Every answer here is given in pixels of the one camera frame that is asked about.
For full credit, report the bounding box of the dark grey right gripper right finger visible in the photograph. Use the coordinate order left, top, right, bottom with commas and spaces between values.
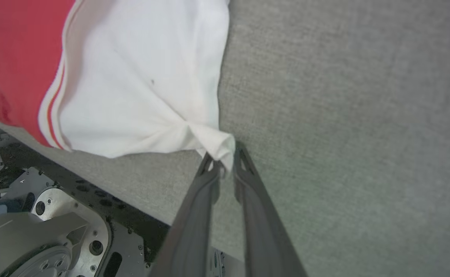
233, 141, 308, 277

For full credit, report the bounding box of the red and white basketball jersey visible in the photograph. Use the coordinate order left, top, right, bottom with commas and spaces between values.
0, 0, 236, 172

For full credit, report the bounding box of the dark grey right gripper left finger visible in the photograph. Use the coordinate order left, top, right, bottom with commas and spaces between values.
148, 153, 224, 277

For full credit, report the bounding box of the white robot waist joint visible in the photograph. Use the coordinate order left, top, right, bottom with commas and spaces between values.
0, 212, 89, 277

